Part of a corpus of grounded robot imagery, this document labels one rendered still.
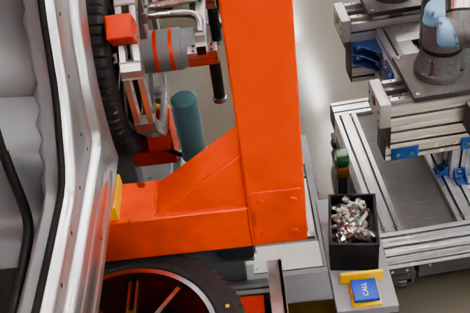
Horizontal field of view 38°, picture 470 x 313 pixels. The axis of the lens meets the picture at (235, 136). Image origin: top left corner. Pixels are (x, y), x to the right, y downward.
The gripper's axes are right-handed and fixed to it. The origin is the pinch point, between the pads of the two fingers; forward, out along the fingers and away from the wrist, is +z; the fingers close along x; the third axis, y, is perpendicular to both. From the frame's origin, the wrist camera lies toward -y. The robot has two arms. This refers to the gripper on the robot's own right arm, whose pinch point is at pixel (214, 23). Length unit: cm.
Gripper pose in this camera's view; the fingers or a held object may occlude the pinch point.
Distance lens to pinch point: 239.1
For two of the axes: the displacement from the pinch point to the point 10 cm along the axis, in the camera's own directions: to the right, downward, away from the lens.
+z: 0.5, 6.4, -7.7
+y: -1.2, -7.6, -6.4
